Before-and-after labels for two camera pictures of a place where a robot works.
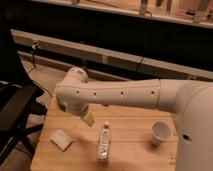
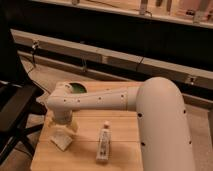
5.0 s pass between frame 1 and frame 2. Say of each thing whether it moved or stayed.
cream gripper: moved
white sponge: stayed
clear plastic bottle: stayed
